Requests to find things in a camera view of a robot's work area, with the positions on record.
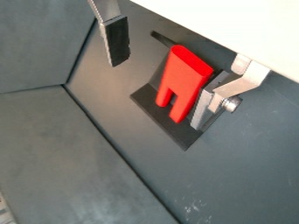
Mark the red square-circle object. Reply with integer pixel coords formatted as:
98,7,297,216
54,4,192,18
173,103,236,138
154,45,213,123

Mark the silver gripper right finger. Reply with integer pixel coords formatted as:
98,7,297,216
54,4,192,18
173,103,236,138
190,54,270,130

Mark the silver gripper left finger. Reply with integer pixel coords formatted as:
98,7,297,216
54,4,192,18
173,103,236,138
87,0,130,67

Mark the black curved regrasp stand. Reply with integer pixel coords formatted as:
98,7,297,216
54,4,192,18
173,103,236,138
130,31,213,151

